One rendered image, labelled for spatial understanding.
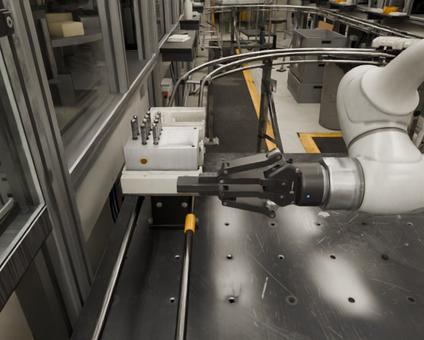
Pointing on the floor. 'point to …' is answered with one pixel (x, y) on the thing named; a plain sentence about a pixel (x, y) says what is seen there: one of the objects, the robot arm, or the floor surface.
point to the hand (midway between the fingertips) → (197, 184)
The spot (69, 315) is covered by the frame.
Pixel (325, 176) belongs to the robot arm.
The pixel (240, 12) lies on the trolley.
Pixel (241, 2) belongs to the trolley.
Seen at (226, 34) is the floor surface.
